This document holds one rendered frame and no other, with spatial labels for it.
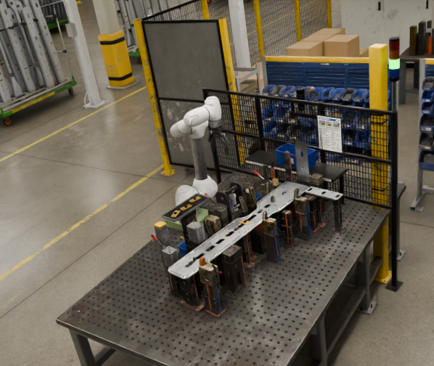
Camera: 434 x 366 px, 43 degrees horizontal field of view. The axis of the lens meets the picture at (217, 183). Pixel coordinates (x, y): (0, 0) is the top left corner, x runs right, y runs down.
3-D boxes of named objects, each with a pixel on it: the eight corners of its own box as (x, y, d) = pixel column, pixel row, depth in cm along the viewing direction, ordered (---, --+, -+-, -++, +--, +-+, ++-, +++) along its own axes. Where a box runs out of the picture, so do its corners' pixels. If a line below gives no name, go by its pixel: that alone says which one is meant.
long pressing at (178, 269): (189, 282, 341) (188, 279, 340) (164, 271, 355) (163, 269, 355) (310, 187, 427) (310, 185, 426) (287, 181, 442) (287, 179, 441)
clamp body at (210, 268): (219, 319, 349) (211, 273, 333) (202, 311, 359) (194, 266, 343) (230, 310, 356) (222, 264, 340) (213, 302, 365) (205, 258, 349)
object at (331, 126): (342, 154, 435) (341, 118, 422) (318, 149, 450) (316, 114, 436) (344, 152, 437) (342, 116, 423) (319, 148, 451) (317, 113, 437)
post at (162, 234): (171, 282, 392) (160, 230, 372) (165, 279, 397) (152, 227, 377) (179, 277, 397) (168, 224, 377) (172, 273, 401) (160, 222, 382)
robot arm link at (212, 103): (215, 114, 390) (201, 120, 383) (212, 93, 383) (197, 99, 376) (225, 117, 382) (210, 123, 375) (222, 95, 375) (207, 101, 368)
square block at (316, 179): (321, 218, 439) (318, 179, 423) (312, 216, 444) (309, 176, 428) (326, 213, 444) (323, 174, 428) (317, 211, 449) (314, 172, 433)
